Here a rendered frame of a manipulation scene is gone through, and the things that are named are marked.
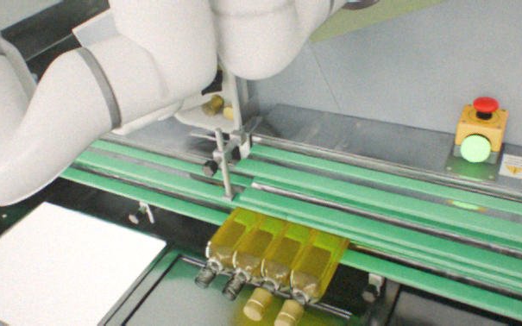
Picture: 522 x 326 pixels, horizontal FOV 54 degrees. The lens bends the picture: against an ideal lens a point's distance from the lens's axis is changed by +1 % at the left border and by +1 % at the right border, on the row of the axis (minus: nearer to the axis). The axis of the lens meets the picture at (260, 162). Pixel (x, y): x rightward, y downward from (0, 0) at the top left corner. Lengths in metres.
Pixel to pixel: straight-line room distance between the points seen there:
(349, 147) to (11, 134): 0.62
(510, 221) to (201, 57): 0.56
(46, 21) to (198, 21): 1.25
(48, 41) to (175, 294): 0.95
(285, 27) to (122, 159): 0.74
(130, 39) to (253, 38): 0.13
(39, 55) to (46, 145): 1.25
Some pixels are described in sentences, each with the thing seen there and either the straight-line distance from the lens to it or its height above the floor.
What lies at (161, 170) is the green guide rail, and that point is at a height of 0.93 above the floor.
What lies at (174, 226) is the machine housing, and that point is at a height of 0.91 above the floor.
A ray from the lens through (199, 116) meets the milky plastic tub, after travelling 1.16.
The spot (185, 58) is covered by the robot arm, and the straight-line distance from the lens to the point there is 0.51.
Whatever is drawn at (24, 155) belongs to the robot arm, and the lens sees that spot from 0.50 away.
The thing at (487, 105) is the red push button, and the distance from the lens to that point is 0.92.
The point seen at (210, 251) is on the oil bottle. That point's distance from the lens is 0.97.
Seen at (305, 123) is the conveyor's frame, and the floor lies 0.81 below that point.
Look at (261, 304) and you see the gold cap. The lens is 0.89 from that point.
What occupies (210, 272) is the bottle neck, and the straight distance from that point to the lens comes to 0.95.
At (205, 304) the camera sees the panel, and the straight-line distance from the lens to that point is 1.09.
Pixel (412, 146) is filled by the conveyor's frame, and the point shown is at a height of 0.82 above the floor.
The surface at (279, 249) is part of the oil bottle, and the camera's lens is 0.94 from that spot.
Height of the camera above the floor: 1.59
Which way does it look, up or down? 43 degrees down
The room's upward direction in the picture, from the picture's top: 141 degrees counter-clockwise
